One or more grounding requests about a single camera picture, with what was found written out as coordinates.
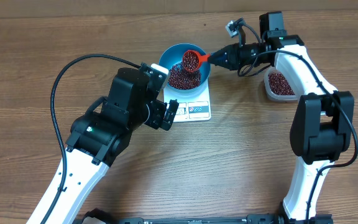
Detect clear plastic food container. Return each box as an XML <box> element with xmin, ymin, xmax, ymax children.
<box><xmin>264</xmin><ymin>67</ymin><xmax>298</xmax><ymax>103</ymax></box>

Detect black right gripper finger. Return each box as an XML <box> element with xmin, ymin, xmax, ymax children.
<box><xmin>208</xmin><ymin>45</ymin><xmax>229</xmax><ymax>60</ymax></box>
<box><xmin>209</xmin><ymin>59</ymin><xmax>229</xmax><ymax>69</ymax></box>

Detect red adzuki beans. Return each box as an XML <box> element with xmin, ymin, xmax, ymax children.
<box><xmin>268</xmin><ymin>72</ymin><xmax>295</xmax><ymax>96</ymax></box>

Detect blue plastic bowl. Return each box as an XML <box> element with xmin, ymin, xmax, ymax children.
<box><xmin>159</xmin><ymin>44</ymin><xmax>211</xmax><ymax>84</ymax></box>

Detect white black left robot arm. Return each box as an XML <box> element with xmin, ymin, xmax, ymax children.
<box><xmin>28</xmin><ymin>63</ymin><xmax>178</xmax><ymax>223</ymax></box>

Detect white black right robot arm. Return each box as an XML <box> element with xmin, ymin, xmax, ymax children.
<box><xmin>208</xmin><ymin>11</ymin><xmax>358</xmax><ymax>223</ymax></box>

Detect orange measuring scoop blue handle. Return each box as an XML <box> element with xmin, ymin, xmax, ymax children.
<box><xmin>182</xmin><ymin>50</ymin><xmax>211</xmax><ymax>72</ymax></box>

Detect white digital kitchen scale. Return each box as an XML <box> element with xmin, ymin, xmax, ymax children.
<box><xmin>163</xmin><ymin>80</ymin><xmax>211</xmax><ymax>123</ymax></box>

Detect red beans in bowl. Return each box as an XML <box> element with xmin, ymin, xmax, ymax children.
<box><xmin>168</xmin><ymin>63</ymin><xmax>201</xmax><ymax>90</ymax></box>

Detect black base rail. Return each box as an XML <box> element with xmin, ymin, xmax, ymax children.
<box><xmin>73</xmin><ymin>207</ymin><xmax>334</xmax><ymax>224</ymax></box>

